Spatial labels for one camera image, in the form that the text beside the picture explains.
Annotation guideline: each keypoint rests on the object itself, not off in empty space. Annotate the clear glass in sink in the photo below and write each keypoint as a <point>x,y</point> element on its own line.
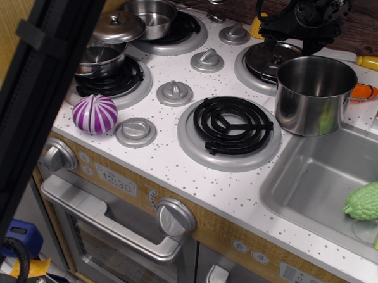
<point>366,230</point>

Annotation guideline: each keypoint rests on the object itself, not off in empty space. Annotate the tall steel pot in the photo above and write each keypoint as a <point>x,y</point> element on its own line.
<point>313,94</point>

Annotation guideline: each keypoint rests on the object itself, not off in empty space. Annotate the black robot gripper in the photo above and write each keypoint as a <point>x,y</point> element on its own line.
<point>316,23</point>

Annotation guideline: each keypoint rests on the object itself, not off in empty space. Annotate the silver oven dial left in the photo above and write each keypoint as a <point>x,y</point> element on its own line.
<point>58,155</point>

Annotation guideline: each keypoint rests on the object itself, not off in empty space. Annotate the black coil burner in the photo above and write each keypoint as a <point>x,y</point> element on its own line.
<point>232,126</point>
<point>181,28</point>
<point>122,80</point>

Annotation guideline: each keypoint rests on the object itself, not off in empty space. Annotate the silver oven dial right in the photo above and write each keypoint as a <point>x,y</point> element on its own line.
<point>173,218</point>

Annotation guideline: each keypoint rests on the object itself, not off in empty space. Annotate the purple white toy onion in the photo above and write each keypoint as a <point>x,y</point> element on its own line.
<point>95,114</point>

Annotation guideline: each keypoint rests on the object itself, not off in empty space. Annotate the green toy bitter melon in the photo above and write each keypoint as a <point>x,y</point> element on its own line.
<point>362,203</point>

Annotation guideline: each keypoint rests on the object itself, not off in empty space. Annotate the silver oven dial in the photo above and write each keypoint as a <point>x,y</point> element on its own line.
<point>173,218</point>
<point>58,155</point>

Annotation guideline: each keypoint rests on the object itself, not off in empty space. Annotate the black coil burner front left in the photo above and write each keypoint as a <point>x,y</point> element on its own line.
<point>122,80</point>

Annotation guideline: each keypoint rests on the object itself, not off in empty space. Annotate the black camera mount frame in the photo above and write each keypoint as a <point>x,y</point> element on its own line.
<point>51,42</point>

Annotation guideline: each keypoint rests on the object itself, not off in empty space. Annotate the yellow toy corn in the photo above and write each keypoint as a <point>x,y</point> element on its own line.
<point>255,29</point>

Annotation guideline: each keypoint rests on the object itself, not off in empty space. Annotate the yellow handled toy utensil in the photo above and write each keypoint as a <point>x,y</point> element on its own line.
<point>369,62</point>

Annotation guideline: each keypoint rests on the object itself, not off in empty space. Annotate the grey stove knob front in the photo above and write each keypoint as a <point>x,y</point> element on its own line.
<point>136,132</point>

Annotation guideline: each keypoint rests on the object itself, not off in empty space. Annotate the blue object on floor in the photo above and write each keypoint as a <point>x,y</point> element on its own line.
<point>28,234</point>

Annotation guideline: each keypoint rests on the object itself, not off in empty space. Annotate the grey stove knob back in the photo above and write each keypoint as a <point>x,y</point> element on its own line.
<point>234,35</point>

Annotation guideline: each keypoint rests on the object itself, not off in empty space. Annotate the small steel pot front left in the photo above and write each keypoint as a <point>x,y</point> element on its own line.
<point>101,59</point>

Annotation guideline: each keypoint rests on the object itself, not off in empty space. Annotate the steel sink basin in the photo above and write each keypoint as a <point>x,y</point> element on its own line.
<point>312,177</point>

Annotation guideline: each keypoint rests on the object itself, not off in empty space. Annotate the domed steel lid with knob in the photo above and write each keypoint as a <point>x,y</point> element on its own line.
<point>118,27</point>

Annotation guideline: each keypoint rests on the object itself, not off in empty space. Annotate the grey stove knob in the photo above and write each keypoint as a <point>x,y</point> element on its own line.
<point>136,132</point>
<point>207,62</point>
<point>174,93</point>
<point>234,35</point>

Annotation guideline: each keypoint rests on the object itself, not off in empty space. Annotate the black coil burner front right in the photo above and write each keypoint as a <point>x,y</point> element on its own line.
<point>232,126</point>

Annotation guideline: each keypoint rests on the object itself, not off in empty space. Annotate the orange toy carrot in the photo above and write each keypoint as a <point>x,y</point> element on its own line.
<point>364,92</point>

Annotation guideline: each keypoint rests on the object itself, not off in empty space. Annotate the steel pan back left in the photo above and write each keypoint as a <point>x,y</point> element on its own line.
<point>157,16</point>

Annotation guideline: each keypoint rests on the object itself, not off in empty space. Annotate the black coil burner back left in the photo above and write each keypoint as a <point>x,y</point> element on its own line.
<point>181,28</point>

